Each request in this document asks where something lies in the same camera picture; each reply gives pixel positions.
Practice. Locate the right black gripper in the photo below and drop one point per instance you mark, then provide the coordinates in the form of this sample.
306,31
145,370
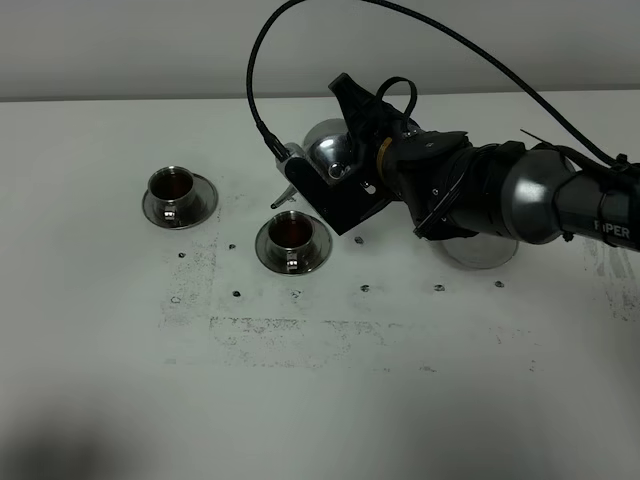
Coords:
450,187

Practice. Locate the stainless steel teapot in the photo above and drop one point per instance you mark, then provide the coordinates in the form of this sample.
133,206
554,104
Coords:
327,145

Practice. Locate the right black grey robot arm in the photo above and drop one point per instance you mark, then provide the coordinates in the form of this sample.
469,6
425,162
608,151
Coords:
551,191

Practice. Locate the middle stainless steel teacup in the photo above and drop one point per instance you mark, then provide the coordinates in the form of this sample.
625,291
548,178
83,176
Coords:
289,238

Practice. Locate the stainless steel teacup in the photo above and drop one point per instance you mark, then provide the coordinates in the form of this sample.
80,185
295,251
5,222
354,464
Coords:
289,238
171,191

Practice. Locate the steel teapot saucer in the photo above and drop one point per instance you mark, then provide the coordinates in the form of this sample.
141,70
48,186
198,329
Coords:
481,252

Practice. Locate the left stainless steel teacup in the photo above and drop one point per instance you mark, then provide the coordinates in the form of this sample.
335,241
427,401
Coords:
171,191

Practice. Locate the middle steel saucer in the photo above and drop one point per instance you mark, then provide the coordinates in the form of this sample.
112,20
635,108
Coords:
318,254

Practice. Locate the left steel saucer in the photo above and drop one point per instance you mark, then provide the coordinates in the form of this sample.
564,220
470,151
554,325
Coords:
201,209

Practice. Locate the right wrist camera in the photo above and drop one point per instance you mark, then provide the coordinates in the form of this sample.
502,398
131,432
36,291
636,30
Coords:
329,201

